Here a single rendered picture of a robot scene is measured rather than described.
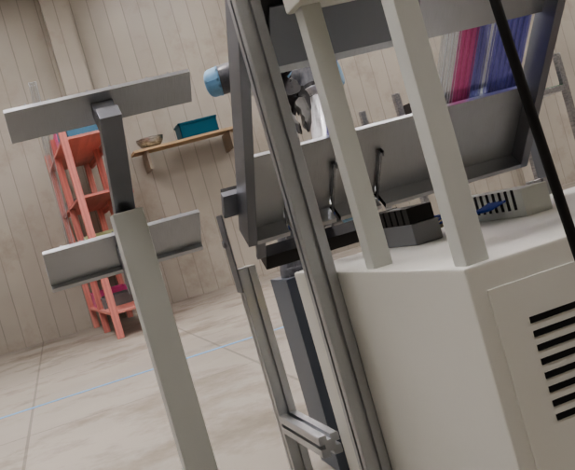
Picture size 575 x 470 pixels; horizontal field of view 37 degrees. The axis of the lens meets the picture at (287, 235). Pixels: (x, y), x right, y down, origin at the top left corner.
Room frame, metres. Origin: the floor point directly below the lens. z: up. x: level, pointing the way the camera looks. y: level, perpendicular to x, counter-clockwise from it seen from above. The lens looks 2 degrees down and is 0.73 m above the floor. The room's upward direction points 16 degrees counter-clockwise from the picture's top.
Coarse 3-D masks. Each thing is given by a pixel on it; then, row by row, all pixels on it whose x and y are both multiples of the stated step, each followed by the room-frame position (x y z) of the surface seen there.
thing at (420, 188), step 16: (496, 160) 2.00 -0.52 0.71; (512, 160) 2.00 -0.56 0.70; (480, 176) 1.96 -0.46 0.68; (384, 192) 1.92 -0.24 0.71; (400, 192) 1.91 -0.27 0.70; (416, 192) 1.91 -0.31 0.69; (432, 192) 1.93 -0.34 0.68; (336, 208) 1.88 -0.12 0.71; (272, 224) 1.84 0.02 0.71; (288, 224) 1.86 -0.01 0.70; (272, 240) 1.82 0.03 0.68
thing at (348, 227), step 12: (324, 228) 1.92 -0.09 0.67; (336, 228) 1.92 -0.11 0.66; (348, 228) 1.91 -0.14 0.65; (288, 240) 1.89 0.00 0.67; (336, 240) 1.91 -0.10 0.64; (348, 240) 1.92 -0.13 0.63; (264, 252) 1.84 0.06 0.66; (276, 252) 1.86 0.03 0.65; (288, 252) 1.87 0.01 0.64; (264, 264) 1.88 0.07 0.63; (276, 264) 1.88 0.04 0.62
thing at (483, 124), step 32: (480, 96) 1.86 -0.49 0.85; (512, 96) 1.89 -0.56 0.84; (384, 128) 1.80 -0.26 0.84; (416, 128) 1.84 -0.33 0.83; (480, 128) 1.92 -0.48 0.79; (512, 128) 1.96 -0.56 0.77; (256, 160) 1.72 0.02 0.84; (320, 160) 1.78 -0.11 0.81; (384, 160) 1.86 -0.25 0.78; (416, 160) 1.90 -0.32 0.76; (480, 160) 1.98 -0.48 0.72; (256, 192) 1.77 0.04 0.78; (320, 192) 1.84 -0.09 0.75
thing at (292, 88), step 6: (282, 78) 1.97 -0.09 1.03; (288, 78) 1.98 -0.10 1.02; (288, 84) 1.97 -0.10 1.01; (294, 84) 1.97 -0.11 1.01; (288, 90) 1.96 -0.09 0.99; (294, 90) 1.96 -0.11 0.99; (288, 96) 1.95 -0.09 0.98; (294, 96) 1.95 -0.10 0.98; (294, 102) 1.98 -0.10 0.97; (294, 108) 1.99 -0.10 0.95; (294, 114) 2.01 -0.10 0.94
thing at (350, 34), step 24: (264, 0) 1.50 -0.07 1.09; (360, 0) 1.53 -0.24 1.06; (432, 0) 1.64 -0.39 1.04; (456, 0) 1.66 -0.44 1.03; (480, 0) 1.69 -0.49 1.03; (504, 0) 1.71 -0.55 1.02; (528, 0) 1.74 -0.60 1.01; (288, 24) 1.50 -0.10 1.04; (336, 24) 1.54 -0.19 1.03; (360, 24) 1.56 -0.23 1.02; (384, 24) 1.58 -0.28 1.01; (432, 24) 1.68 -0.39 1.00; (456, 24) 1.70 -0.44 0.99; (480, 24) 1.73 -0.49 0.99; (288, 48) 1.53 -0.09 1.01; (336, 48) 1.57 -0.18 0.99; (360, 48) 1.64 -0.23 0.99
